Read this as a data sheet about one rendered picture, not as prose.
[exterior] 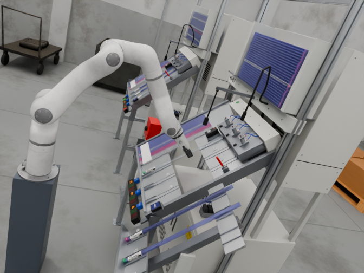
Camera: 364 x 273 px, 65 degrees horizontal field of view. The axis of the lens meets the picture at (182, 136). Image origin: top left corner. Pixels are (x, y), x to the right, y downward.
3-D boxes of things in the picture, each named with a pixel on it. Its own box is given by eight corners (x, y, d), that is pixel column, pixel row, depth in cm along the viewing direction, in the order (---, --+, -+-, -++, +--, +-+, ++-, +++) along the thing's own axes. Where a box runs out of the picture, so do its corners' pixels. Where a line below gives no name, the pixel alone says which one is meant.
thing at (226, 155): (218, 187, 143) (214, 180, 141) (188, 128, 200) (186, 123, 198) (278, 157, 142) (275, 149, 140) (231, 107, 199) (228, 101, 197)
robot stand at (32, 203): (4, 277, 165) (12, 178, 138) (15, 252, 181) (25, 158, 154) (37, 279, 170) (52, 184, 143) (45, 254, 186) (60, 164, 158)
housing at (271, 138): (271, 162, 143) (264, 141, 136) (235, 121, 185) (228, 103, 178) (286, 155, 143) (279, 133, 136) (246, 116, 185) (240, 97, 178)
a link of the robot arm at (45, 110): (49, 118, 142) (44, 134, 128) (28, 101, 135) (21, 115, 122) (127, 54, 137) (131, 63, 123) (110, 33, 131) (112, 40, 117)
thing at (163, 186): (150, 216, 143) (147, 212, 142) (140, 150, 200) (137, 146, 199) (184, 199, 143) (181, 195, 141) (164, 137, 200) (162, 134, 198)
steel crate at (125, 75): (137, 83, 594) (145, 49, 566) (136, 98, 505) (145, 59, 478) (96, 72, 575) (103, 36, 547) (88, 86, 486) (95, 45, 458)
